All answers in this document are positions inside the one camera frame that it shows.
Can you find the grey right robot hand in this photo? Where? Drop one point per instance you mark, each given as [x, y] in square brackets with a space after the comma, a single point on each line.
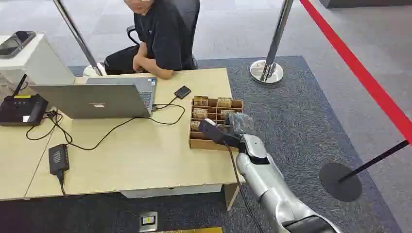
[242, 123]

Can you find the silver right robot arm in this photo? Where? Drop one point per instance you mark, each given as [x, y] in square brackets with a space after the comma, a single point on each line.
[267, 180]

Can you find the stack of cards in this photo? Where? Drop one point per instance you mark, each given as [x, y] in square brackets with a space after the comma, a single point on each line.
[200, 113]
[226, 113]
[195, 125]
[224, 102]
[200, 101]

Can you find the wooden card box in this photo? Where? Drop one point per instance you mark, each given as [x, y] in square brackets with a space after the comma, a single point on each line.
[201, 143]

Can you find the small black card reader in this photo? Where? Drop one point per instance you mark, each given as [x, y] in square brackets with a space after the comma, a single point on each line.
[182, 92]

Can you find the person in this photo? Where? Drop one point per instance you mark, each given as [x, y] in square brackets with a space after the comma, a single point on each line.
[167, 38]

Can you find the yellow sheet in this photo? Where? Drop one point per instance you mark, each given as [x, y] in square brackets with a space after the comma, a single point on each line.
[193, 230]

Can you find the red barrier belt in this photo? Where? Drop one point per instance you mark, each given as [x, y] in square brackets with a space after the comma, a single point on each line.
[363, 75]

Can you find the floor power socket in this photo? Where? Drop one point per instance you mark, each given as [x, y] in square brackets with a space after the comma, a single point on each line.
[148, 221]

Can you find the silver laptop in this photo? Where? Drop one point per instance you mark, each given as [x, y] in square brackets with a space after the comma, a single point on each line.
[96, 100]

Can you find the black power adapter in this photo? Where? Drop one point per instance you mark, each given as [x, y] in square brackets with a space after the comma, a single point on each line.
[58, 159]

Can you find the white cabinet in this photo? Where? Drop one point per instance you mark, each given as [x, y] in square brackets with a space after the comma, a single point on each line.
[42, 64]

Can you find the black router with antenna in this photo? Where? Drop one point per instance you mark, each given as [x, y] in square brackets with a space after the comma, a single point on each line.
[22, 111]

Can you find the grey tray with phone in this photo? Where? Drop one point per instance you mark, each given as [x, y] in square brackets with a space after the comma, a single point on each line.
[14, 44]

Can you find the chrome stanchion post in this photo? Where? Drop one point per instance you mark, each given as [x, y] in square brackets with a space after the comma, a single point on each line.
[273, 48]
[77, 35]

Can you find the black stanchion post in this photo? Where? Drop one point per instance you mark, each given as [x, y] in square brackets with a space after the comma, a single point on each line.
[339, 181]

